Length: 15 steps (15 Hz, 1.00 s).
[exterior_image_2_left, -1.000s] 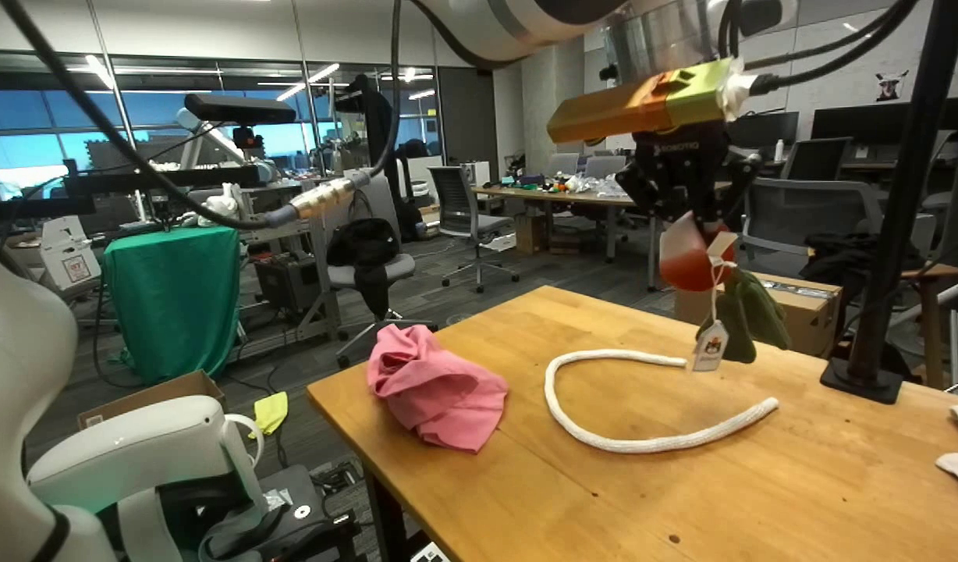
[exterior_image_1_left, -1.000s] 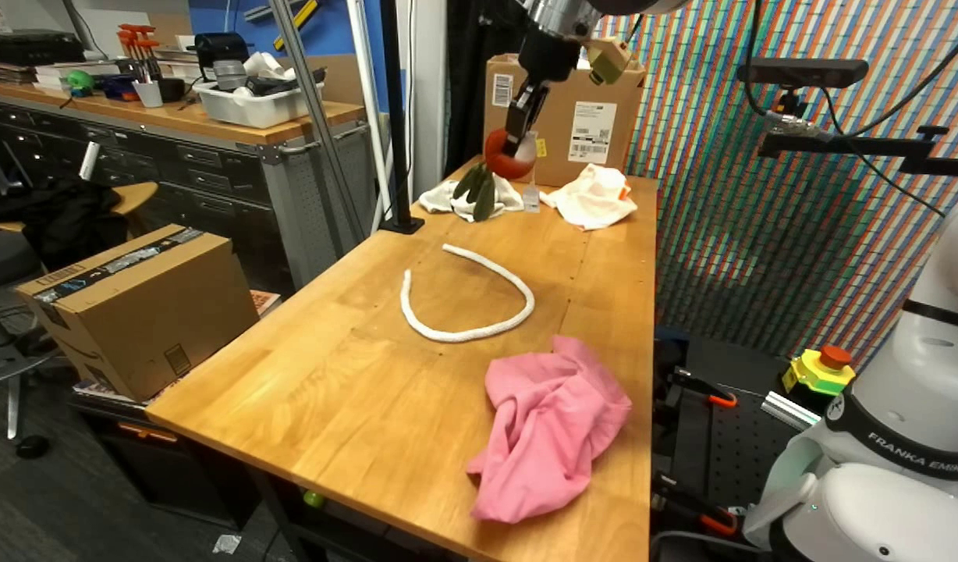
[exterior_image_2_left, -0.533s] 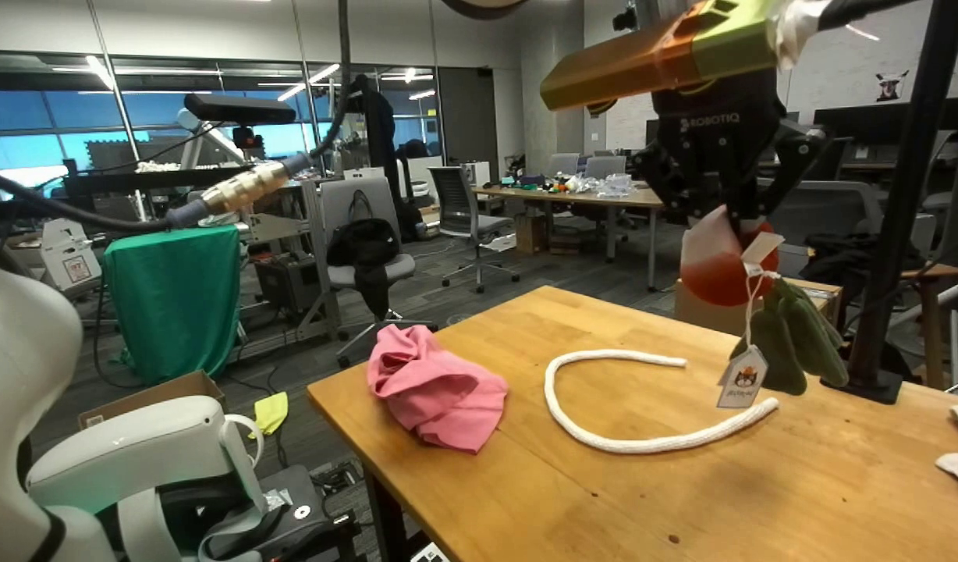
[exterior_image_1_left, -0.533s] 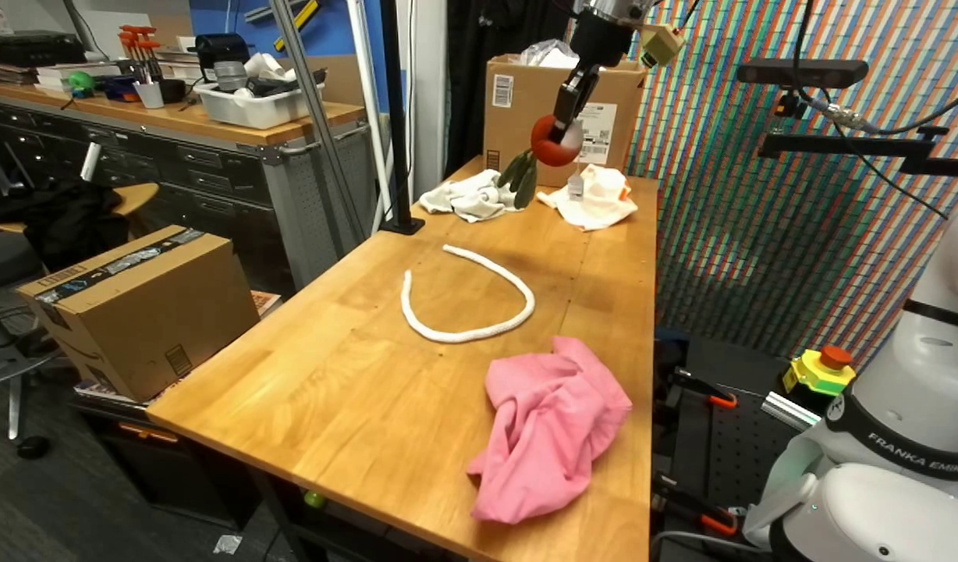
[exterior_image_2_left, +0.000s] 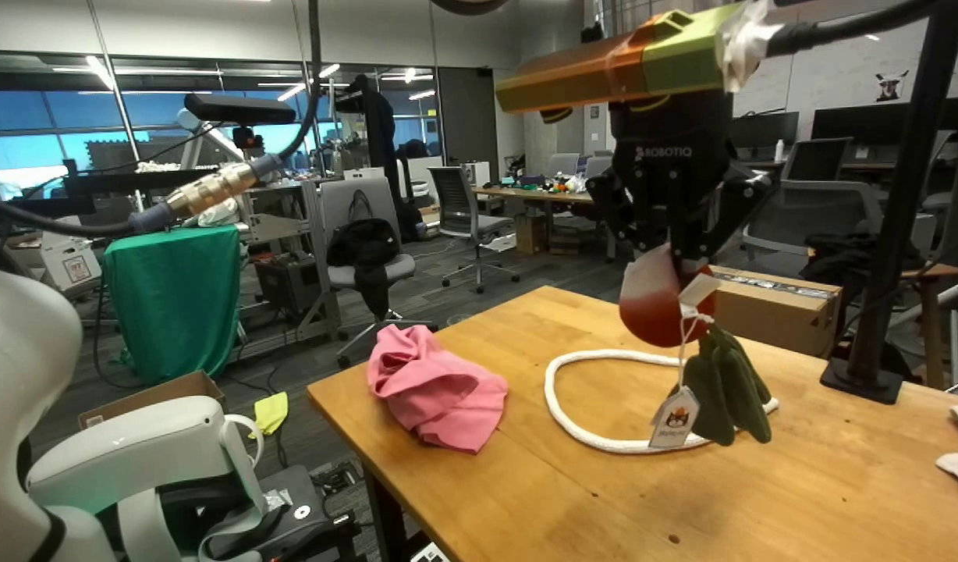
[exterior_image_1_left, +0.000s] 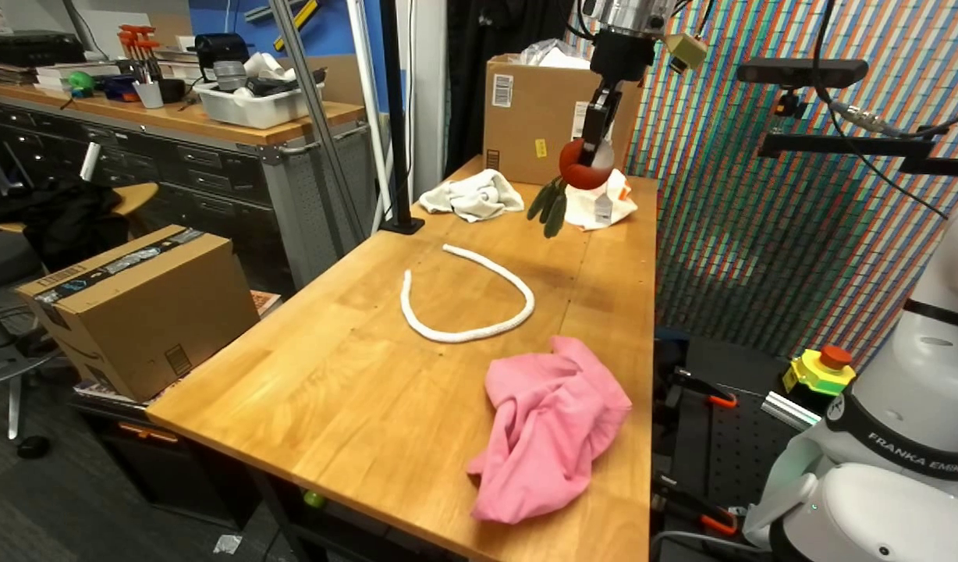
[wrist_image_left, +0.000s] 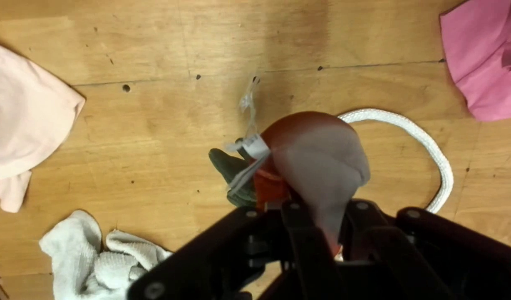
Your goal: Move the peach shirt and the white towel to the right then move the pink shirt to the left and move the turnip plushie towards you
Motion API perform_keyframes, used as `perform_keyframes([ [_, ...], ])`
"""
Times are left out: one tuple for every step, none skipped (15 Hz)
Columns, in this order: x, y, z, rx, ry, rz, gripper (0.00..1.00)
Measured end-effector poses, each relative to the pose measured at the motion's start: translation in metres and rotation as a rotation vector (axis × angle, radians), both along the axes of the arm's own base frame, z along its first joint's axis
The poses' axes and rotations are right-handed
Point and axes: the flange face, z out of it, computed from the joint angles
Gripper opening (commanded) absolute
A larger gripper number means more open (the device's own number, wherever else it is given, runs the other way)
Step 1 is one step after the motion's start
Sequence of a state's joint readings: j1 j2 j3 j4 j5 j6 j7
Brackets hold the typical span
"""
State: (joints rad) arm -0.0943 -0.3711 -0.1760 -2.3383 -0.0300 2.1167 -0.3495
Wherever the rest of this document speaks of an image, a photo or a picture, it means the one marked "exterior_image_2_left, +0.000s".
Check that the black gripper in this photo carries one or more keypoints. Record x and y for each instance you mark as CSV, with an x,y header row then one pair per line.
x,y
670,156

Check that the red radish plush toy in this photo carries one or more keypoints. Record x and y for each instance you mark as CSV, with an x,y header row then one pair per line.
x,y
652,307

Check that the pink shirt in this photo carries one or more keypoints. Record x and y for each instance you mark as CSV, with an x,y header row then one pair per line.
x,y
434,390

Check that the black computer monitor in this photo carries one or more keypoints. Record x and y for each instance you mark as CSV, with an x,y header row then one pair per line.
x,y
770,132
863,128

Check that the long wooden desk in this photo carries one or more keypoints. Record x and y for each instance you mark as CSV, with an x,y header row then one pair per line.
x,y
541,196

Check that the grey mesh office chair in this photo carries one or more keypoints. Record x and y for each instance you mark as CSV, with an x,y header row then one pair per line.
x,y
821,212

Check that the black office chair back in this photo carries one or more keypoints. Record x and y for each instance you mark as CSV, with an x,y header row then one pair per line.
x,y
817,156

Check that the cardboard box with black tape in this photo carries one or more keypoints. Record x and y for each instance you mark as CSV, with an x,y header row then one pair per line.
x,y
789,313

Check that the black pole stand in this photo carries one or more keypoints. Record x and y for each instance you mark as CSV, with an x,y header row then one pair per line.
x,y
892,228

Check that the wooden stool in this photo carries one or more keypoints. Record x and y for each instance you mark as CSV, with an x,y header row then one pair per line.
x,y
934,273

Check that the office chair with black jacket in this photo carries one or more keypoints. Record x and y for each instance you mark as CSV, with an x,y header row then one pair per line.
x,y
366,251

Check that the ceiling light strip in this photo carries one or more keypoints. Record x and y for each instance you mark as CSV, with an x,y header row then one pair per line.
x,y
328,70

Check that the green cloth cover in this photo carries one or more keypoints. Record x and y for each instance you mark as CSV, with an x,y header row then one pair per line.
x,y
169,302

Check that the brown cardboard piece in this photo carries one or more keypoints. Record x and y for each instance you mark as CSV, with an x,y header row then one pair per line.
x,y
143,396

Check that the black stereo camera bar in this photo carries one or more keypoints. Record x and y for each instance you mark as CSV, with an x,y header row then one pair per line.
x,y
239,110

